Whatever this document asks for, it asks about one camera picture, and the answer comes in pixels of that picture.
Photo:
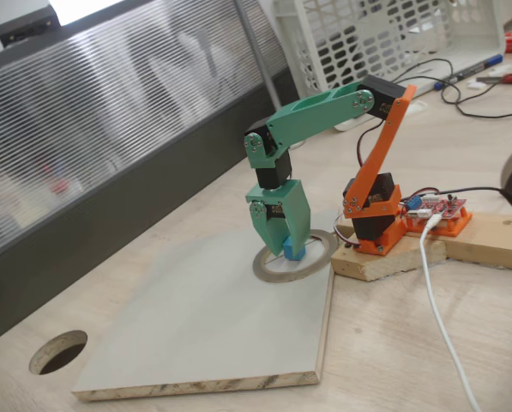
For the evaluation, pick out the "green gripper, black servo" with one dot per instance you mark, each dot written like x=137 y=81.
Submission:
x=291 y=198

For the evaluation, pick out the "blue cube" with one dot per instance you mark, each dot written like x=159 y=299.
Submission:
x=293 y=253

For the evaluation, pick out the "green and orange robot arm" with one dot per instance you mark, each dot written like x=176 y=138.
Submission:
x=315 y=116

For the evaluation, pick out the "round metal partition foot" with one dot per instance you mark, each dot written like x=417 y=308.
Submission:
x=299 y=145

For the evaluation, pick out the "wooden base block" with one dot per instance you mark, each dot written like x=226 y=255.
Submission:
x=393 y=262

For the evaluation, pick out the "red controller board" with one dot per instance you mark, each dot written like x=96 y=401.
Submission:
x=440 y=207

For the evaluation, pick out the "orange controller board holder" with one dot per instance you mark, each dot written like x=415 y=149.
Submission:
x=455 y=225

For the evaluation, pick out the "white small block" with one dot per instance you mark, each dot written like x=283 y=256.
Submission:
x=419 y=107

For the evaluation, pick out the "long wooden plank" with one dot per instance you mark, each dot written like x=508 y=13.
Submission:
x=491 y=244

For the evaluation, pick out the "frosted glass desk partition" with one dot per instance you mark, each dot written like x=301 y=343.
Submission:
x=110 y=107

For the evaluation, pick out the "white small plastic piece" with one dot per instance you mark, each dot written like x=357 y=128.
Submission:
x=500 y=70
x=477 y=84

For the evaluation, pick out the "blue marker pen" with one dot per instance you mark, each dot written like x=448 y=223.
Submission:
x=470 y=72

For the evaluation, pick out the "white plastic crate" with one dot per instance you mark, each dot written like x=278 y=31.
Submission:
x=474 y=26

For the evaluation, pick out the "black box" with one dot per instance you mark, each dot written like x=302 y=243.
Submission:
x=26 y=26

